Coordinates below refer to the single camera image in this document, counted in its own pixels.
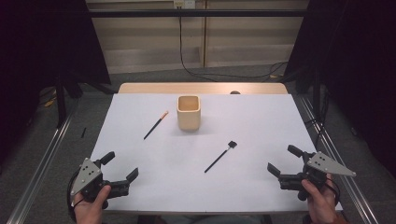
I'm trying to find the aluminium rail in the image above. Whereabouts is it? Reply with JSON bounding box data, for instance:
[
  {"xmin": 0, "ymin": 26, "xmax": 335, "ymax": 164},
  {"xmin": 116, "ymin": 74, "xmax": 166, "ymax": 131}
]
[
  {"xmin": 298, "ymin": 94, "xmax": 379, "ymax": 224},
  {"xmin": 6, "ymin": 99, "xmax": 80, "ymax": 224}
]

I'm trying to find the hand-held gripper cable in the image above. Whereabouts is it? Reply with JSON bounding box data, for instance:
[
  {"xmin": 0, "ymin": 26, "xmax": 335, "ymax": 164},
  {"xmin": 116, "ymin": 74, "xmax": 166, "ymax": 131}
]
[
  {"xmin": 325, "ymin": 176, "xmax": 342, "ymax": 206},
  {"xmin": 66, "ymin": 169, "xmax": 79, "ymax": 222}
]

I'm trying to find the person's right hand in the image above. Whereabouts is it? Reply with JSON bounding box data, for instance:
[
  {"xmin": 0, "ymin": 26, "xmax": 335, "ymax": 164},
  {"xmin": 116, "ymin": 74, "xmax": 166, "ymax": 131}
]
[{"xmin": 300, "ymin": 173, "xmax": 340, "ymax": 224}]

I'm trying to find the right hand-held gripper cable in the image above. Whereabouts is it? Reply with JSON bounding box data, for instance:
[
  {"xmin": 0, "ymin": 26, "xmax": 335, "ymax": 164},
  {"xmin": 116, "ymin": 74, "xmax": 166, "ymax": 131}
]
[{"xmin": 325, "ymin": 176, "xmax": 342, "ymax": 206}]

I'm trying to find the black curtain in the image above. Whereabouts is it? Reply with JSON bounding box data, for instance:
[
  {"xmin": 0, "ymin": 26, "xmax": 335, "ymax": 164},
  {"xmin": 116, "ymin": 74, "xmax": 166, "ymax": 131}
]
[
  {"xmin": 0, "ymin": 0, "xmax": 112, "ymax": 162},
  {"xmin": 284, "ymin": 0, "xmax": 396, "ymax": 178}
]

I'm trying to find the light wooden table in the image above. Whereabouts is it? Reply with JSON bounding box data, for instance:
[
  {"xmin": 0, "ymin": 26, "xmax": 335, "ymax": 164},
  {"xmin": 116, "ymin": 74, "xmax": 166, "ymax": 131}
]
[{"xmin": 117, "ymin": 81, "xmax": 290, "ymax": 95}]

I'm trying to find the black horizontal bar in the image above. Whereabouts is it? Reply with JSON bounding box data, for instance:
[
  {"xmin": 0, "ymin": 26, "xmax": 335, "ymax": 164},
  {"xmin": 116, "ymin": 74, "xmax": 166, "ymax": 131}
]
[{"xmin": 88, "ymin": 8, "xmax": 309, "ymax": 19}]

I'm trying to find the white table cover sheet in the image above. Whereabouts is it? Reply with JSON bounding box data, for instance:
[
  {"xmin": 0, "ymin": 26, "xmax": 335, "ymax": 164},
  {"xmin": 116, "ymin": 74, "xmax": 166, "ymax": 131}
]
[{"xmin": 69, "ymin": 92, "xmax": 344, "ymax": 216}]

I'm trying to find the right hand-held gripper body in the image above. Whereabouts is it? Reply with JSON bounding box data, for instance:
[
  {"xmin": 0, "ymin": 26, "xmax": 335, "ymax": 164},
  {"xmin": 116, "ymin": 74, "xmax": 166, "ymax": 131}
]
[{"xmin": 277, "ymin": 150, "xmax": 358, "ymax": 202}]

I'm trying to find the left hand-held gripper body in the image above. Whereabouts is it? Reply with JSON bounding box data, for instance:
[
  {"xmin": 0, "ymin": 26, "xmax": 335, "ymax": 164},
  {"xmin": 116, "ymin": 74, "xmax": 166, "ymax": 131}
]
[{"xmin": 70, "ymin": 157, "xmax": 131, "ymax": 210}]

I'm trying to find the beige square cup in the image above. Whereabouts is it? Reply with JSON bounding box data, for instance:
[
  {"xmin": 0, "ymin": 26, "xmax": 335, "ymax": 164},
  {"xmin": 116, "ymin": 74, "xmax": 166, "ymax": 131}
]
[{"xmin": 177, "ymin": 94, "xmax": 202, "ymax": 131}]

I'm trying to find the person's left hand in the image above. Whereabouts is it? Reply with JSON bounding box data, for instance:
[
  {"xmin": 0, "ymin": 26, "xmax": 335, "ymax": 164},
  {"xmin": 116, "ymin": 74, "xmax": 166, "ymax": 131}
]
[{"xmin": 73, "ymin": 185, "xmax": 112, "ymax": 224}]

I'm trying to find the white wall socket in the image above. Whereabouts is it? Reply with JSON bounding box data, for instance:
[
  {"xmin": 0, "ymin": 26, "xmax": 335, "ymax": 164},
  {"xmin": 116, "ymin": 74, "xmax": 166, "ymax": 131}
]
[{"xmin": 173, "ymin": 0, "xmax": 196, "ymax": 9}]

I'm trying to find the left hand-held gripper cable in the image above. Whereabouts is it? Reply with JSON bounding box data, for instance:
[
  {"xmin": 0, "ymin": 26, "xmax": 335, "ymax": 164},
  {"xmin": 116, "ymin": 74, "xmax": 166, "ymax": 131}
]
[{"xmin": 66, "ymin": 169, "xmax": 79, "ymax": 222}]

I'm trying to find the black wall cable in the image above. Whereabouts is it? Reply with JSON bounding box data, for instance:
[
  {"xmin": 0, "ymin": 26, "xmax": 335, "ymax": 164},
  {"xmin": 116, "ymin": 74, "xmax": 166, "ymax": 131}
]
[{"xmin": 177, "ymin": 7, "xmax": 289, "ymax": 82}]

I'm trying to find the black brush with orange tip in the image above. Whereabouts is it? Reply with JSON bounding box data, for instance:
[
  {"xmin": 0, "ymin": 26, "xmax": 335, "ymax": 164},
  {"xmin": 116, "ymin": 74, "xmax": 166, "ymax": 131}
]
[{"xmin": 143, "ymin": 110, "xmax": 170, "ymax": 141}]

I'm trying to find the black brush with flat head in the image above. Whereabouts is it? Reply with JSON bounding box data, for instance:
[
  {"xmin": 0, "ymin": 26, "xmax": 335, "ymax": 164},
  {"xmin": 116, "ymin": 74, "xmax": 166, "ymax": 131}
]
[{"xmin": 204, "ymin": 140, "xmax": 238, "ymax": 174}]

